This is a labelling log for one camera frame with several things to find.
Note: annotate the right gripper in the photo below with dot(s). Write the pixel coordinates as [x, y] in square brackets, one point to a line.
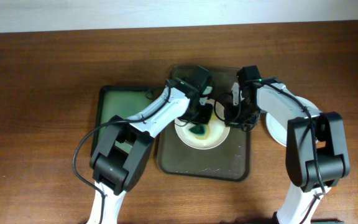
[230, 116]

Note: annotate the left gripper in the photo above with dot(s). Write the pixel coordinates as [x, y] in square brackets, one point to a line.
[207, 119]

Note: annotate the green yellow sponge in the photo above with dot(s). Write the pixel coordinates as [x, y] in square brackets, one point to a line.
[199, 130]

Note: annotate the pale blue white plate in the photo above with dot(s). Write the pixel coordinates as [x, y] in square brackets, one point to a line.
[276, 130]

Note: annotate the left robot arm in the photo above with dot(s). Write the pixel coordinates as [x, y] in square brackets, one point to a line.
[122, 152]

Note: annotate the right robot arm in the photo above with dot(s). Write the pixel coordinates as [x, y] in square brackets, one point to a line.
[316, 156]

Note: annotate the large brown serving tray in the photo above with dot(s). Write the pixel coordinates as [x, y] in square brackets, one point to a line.
[228, 161]

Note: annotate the small green water tray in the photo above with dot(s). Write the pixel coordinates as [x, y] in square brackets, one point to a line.
[122, 101]

